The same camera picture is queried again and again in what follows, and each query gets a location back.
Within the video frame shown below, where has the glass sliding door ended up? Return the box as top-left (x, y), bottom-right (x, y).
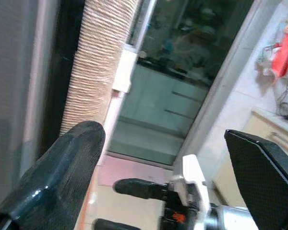
top-left (107, 0), bottom-right (255, 166)

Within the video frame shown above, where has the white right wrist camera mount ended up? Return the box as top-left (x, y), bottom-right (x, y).
top-left (172, 154), bottom-right (213, 218)

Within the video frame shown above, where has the grey mini fridge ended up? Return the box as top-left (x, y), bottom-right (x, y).
top-left (0, 0), bottom-right (85, 183)

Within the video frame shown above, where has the pale side cabinet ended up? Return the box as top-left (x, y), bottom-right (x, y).
top-left (212, 108), bottom-right (288, 199)

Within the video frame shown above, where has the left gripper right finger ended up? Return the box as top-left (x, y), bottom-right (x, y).
top-left (224, 129), bottom-right (288, 230)

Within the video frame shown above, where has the white door latch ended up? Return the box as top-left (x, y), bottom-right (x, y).
top-left (112, 48), bottom-right (138, 93)

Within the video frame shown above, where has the red hanging bag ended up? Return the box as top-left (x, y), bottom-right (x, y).
top-left (271, 32), bottom-right (288, 79)

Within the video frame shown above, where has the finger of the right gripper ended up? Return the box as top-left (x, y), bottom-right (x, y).
top-left (114, 178), bottom-right (170, 201)
top-left (95, 218), bottom-right (140, 230)

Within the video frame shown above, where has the pink floor mat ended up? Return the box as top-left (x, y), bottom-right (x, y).
top-left (97, 155), bottom-right (175, 188)

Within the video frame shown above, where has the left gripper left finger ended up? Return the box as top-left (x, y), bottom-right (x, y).
top-left (0, 121), bottom-right (106, 230)

